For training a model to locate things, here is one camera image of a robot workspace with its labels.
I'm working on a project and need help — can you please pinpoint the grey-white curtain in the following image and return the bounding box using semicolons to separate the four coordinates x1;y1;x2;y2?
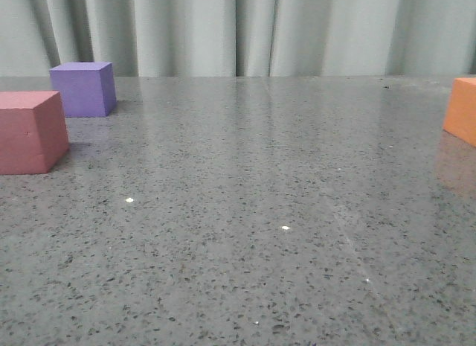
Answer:
1;0;475;77

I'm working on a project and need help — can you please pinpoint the pink foam cube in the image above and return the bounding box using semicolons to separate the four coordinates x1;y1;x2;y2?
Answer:
1;91;69;175

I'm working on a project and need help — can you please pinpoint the purple foam cube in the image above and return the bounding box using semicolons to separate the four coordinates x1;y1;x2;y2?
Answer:
49;62;117;118

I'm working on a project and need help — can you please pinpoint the orange foam cube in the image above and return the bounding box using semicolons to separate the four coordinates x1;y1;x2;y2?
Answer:
443;77;476;147

